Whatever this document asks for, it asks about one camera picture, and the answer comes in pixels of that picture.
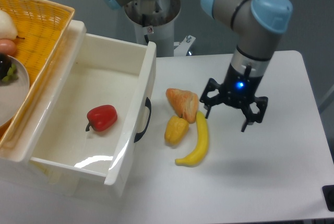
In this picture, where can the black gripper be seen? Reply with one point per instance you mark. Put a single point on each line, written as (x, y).
(238, 91)

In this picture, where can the red bell pepper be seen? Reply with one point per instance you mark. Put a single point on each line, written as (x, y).
(101, 118)

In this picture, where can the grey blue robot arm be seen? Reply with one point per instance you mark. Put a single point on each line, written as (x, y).
(259, 24)

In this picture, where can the yellow bell pepper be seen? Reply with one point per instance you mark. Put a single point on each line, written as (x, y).
(175, 131)

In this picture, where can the upper white drawer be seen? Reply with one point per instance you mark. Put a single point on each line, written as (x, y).
(105, 71)

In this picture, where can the orange croissant bread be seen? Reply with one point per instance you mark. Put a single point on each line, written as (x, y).
(185, 103)

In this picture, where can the yellow banana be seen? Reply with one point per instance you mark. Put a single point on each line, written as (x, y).
(196, 156)

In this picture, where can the black object at table edge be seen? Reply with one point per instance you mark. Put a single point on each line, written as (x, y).
(328, 192)

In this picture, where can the yellow woven basket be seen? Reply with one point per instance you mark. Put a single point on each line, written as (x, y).
(41, 25)

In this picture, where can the grey plate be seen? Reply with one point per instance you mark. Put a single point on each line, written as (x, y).
(14, 93)

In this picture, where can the dark grapes with green stem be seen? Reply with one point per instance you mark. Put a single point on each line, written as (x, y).
(8, 69)

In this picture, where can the pink sausage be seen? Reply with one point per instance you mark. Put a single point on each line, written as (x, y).
(7, 47)

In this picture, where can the white pear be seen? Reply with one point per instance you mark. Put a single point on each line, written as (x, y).
(8, 27)

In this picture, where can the black drawer handle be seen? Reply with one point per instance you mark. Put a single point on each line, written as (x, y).
(146, 116)

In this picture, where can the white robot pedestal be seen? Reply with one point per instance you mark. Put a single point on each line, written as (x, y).
(153, 21)

